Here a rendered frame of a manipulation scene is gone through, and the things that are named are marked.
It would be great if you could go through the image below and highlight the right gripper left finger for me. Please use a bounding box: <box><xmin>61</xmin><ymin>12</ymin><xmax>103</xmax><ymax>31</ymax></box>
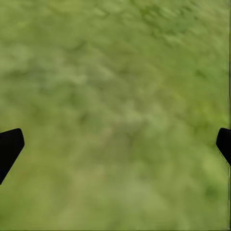
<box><xmin>0</xmin><ymin>128</ymin><xmax>25</xmax><ymax>185</ymax></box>

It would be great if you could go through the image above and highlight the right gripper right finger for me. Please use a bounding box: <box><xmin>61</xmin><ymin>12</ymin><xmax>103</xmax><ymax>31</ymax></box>
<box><xmin>216</xmin><ymin>128</ymin><xmax>231</xmax><ymax>166</ymax></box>

